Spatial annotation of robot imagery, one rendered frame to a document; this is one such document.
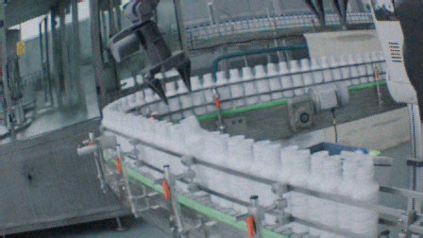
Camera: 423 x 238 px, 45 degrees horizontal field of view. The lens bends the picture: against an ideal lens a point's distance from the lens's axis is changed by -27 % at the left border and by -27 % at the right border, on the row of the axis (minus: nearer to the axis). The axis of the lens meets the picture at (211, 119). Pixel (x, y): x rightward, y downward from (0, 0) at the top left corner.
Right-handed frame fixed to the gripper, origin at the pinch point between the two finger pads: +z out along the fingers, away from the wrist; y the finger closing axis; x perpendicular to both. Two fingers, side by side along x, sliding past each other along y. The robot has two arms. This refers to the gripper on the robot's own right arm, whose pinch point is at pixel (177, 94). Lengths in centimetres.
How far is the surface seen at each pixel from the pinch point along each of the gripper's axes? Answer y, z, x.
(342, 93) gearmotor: -106, 58, -102
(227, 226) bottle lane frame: 9.1, 27.2, 18.5
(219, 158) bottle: 2.0, 13.5, 13.6
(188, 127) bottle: 1.4, 7.4, 1.4
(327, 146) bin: -52, 49, -38
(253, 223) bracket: 12, 18, 46
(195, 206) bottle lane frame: 8.6, 25.4, 0.8
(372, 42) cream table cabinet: -289, 102, -293
